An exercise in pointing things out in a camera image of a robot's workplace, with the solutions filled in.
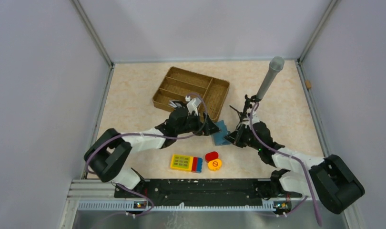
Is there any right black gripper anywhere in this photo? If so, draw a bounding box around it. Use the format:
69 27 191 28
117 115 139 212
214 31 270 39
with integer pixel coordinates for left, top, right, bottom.
224 123 262 151

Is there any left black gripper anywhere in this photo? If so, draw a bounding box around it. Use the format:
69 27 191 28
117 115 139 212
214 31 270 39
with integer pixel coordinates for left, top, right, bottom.
176 111 221 136

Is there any blue leather card holder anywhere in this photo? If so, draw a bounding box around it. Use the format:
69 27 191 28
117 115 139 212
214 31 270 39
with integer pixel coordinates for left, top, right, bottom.
212 120 231 146

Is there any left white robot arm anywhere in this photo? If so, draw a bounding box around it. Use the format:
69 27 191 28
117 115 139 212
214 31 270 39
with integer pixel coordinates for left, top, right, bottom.
84 108 220 197

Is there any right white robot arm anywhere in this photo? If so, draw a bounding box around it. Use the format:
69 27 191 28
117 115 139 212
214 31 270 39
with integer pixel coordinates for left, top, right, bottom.
224 122 365 214

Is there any black tripod mic stand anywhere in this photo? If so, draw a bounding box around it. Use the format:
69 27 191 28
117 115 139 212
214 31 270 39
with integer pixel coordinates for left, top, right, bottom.
229 94 261 122

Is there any red rounded toy block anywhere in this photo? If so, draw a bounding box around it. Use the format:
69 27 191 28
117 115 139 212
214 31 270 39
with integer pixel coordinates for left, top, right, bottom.
204 151 219 163

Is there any yellow window toy block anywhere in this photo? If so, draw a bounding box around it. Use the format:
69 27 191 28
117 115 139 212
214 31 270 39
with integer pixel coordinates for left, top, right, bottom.
170 154 193 171

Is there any blue toy block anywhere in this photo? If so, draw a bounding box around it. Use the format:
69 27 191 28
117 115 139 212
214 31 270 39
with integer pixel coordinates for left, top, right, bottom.
195 157 203 173

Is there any yellow round toy block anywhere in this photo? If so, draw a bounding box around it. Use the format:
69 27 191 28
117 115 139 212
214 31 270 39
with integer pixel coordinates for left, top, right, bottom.
208 159 222 171

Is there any woven wicker tray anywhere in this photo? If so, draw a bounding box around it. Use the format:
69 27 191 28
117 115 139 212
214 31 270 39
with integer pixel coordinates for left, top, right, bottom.
152 66 230 122

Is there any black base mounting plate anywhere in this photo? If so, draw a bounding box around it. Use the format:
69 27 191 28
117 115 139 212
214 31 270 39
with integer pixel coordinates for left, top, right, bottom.
114 178 303 208

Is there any grey microphone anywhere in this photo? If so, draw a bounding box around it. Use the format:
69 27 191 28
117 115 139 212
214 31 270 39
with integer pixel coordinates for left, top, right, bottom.
256 56 285 101

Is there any small brown wall object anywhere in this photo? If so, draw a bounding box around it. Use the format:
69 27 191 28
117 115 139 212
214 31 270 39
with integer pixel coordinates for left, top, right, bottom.
305 80 312 90

